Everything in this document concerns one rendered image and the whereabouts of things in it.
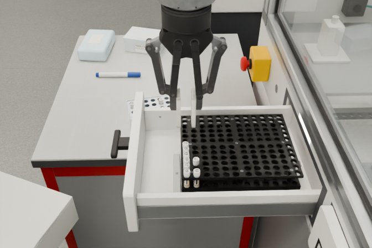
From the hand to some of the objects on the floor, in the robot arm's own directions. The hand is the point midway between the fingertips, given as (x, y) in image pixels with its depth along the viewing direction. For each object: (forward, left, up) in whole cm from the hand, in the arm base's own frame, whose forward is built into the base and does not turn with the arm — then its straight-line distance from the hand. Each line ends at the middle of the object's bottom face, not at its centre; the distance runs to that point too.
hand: (185, 108), depth 69 cm
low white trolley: (-25, +34, -100) cm, 108 cm away
